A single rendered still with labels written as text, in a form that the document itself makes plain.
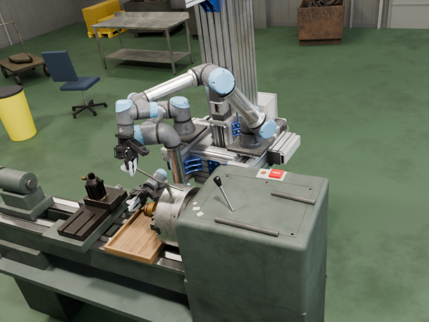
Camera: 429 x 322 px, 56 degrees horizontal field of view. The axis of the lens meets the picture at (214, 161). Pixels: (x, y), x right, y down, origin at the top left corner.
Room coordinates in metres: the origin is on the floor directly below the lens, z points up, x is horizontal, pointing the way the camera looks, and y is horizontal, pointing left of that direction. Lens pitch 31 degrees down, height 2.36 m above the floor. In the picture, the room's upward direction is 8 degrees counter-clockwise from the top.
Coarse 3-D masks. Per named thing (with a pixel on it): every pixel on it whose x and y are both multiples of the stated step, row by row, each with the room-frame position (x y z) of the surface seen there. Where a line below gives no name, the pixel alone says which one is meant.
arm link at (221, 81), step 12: (204, 72) 1.91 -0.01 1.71; (216, 72) 1.84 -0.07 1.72; (228, 72) 1.84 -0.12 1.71; (204, 84) 1.92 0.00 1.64; (216, 84) 1.81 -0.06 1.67; (228, 84) 1.83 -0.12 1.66; (228, 96) 1.87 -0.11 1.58; (240, 96) 1.89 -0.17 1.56; (240, 108) 1.89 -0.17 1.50; (252, 108) 1.92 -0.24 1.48; (252, 120) 1.92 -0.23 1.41; (264, 120) 1.93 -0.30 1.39; (264, 132) 1.91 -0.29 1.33
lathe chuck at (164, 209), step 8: (176, 184) 1.68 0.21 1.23; (168, 192) 1.61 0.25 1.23; (176, 192) 1.59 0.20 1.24; (160, 200) 1.57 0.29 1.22; (168, 200) 1.56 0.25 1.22; (160, 208) 1.54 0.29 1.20; (168, 208) 1.52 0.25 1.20; (160, 216) 1.51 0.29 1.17; (168, 216) 1.50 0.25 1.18; (160, 224) 1.50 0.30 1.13; (168, 224) 1.48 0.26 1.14; (160, 232) 1.49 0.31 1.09; (168, 232) 1.47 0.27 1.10; (160, 240) 1.51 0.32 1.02; (168, 240) 1.48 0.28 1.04
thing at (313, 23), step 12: (312, 0) 8.13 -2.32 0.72; (324, 0) 7.98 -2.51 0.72; (336, 0) 8.08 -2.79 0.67; (300, 12) 7.61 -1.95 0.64; (312, 12) 7.53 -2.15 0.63; (324, 12) 7.46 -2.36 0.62; (336, 12) 7.38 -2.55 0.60; (300, 24) 7.61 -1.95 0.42; (312, 24) 7.53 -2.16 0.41; (324, 24) 7.46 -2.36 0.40; (336, 24) 7.38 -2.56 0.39; (300, 36) 7.61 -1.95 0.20; (312, 36) 7.53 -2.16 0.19; (324, 36) 7.45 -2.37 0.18; (336, 36) 7.38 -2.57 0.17
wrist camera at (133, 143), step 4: (128, 140) 1.63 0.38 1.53; (132, 140) 1.64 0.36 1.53; (136, 140) 1.66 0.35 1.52; (128, 144) 1.63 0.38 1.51; (132, 144) 1.62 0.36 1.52; (136, 144) 1.62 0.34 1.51; (140, 144) 1.63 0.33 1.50; (136, 148) 1.60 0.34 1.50; (140, 148) 1.60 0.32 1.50; (144, 148) 1.60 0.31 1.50; (140, 152) 1.59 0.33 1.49; (144, 152) 1.58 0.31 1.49; (148, 152) 1.60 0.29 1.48
